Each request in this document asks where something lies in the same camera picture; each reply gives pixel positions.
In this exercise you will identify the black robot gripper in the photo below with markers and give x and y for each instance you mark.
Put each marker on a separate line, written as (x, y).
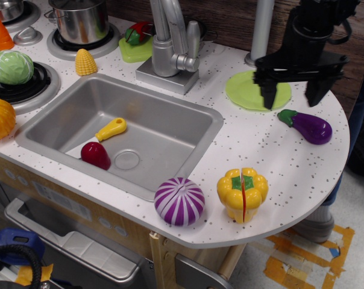
(320, 68)

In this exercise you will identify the purple toy eggplant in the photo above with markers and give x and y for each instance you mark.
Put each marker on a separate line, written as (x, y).
(314, 129)

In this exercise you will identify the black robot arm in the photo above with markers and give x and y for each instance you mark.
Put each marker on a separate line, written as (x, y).
(315, 23)

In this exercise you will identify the light green plastic plate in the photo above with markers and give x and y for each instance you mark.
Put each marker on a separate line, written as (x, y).
(242, 90)

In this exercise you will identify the grey vertical pole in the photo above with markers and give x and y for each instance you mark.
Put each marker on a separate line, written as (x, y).
(262, 27)

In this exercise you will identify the yellow toy bell pepper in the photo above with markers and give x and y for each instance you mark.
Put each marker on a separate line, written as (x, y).
(242, 191)

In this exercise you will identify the silver toy faucet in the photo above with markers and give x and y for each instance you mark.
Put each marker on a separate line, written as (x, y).
(174, 64)

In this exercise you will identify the grey shoe with white sock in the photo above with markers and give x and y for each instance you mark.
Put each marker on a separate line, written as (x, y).
(318, 226)

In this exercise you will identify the purple striped toy onion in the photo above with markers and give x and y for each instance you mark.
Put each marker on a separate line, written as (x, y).
(179, 202)

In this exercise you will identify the red green toy pepper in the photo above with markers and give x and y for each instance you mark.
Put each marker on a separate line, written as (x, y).
(138, 32)

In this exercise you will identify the silver toy sink basin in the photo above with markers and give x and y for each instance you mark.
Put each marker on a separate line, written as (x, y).
(165, 137)

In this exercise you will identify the orange floor tape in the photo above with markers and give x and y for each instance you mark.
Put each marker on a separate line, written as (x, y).
(294, 262)

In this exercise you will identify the yellow toy corn cob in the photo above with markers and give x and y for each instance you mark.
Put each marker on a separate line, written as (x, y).
(85, 63)

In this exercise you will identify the dark red toy pear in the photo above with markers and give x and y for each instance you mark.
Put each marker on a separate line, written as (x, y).
(94, 153)

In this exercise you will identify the large steel pot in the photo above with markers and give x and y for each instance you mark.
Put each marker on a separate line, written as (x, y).
(80, 22)

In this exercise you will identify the rear right stove burner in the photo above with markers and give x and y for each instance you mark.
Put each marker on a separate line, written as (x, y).
(67, 51)

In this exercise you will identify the stove burner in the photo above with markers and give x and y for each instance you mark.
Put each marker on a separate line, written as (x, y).
(35, 93)
(67, 51)

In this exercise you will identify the front left stove burner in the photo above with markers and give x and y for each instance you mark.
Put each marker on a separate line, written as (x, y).
(35, 93)

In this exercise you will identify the silver stove knob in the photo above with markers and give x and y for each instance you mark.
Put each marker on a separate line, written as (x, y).
(27, 37)

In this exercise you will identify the green toy cabbage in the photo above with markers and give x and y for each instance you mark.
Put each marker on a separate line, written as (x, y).
(15, 67)

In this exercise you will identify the orange toy pumpkin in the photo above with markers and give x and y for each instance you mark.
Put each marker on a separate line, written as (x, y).
(7, 118)

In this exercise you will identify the orange toy carrot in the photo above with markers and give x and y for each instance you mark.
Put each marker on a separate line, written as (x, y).
(6, 42)

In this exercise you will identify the small steel pot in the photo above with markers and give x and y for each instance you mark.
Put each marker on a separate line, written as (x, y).
(10, 9)

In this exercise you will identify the yellow handled toy knife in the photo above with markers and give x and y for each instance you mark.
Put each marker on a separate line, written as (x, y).
(114, 127)

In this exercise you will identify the silver oven door handle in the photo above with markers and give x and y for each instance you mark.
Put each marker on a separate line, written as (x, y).
(78, 259)

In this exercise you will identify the blue clamp with black cable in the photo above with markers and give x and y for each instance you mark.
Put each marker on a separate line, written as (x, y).
(20, 247)

